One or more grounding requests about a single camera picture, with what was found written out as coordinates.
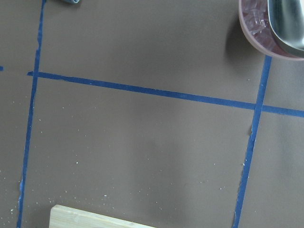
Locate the grey folded cloth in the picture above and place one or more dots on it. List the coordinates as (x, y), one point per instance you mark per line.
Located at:
(71, 2)

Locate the wooden cutting board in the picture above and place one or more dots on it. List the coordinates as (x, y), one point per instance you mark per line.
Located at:
(66, 217)

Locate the pink bowl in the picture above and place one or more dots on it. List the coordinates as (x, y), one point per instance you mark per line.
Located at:
(254, 21)

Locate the metal scoop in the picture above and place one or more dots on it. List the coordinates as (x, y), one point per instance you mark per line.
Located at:
(286, 18)

